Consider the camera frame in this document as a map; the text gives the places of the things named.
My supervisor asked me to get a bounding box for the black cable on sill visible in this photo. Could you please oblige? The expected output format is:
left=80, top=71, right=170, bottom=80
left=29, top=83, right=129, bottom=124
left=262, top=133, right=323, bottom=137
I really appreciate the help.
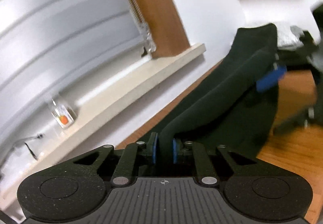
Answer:
left=12, top=132, right=44, bottom=160

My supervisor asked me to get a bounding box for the wooden window frame post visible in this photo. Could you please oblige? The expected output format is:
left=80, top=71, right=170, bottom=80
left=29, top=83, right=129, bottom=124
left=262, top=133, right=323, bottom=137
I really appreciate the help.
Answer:
left=136, top=0, right=190, bottom=58

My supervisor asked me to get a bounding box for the clear bottle orange label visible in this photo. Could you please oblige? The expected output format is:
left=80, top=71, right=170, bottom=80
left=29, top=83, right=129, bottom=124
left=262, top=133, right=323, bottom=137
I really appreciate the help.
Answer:
left=48, top=97, right=76, bottom=129

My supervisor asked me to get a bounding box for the grey white folded garment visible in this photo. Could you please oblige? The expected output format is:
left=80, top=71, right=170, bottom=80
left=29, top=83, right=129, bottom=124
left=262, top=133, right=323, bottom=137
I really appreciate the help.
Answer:
left=274, top=22, right=306, bottom=51

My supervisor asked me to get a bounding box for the clear blind pull handle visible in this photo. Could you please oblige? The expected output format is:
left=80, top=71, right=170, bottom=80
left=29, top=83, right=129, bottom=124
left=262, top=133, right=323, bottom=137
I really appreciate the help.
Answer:
left=139, top=21, right=157, bottom=54

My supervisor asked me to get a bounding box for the black garment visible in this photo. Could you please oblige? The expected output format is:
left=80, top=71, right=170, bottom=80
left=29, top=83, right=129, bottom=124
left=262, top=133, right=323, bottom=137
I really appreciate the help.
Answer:
left=149, top=24, right=279, bottom=165

